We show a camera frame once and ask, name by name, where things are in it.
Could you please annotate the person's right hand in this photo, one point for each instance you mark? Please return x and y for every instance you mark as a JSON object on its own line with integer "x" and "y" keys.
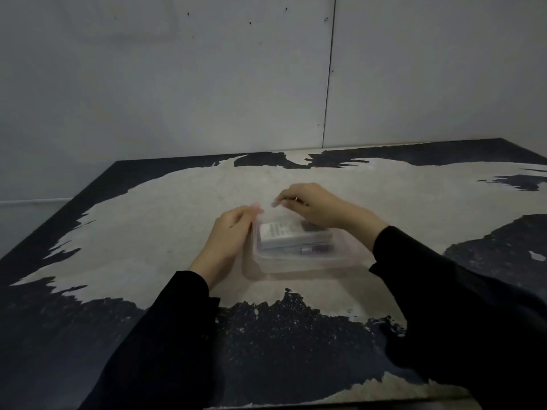
{"x": 318, "y": 207}

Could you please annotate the dark small tube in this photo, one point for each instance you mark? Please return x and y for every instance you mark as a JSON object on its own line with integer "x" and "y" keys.
{"x": 310, "y": 250}

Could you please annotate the person's left fingers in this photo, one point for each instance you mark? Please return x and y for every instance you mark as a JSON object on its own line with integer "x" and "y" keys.
{"x": 250, "y": 211}

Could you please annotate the person's right fingers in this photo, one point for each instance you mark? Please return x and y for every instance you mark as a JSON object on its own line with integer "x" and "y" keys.
{"x": 288, "y": 198}

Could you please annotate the clear plastic storage box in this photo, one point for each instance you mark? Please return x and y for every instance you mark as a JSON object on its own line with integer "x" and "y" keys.
{"x": 299, "y": 247}

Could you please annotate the person's left hand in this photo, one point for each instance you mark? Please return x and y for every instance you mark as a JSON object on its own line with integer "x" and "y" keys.
{"x": 228, "y": 239}

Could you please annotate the person's left forearm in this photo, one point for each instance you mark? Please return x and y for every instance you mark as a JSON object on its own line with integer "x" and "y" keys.
{"x": 158, "y": 341}

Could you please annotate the person's right forearm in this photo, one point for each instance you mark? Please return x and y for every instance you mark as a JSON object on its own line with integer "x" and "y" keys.
{"x": 448, "y": 311}

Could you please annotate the white labelled packet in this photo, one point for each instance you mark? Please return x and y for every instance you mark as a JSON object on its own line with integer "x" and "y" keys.
{"x": 284, "y": 234}

